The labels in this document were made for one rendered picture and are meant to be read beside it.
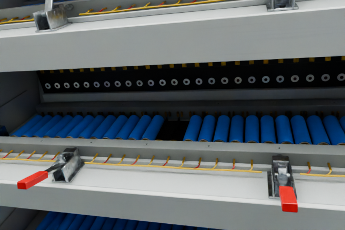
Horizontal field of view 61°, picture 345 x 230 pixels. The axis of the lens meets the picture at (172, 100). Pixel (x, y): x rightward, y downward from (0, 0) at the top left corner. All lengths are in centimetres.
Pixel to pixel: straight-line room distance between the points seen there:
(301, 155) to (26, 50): 35
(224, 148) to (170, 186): 8
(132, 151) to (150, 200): 7
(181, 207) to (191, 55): 17
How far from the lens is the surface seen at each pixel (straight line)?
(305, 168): 37
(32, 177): 37
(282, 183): 31
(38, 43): 39
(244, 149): 36
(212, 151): 36
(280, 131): 41
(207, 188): 35
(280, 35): 30
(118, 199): 38
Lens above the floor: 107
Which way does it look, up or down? 8 degrees down
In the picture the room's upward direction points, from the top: 3 degrees counter-clockwise
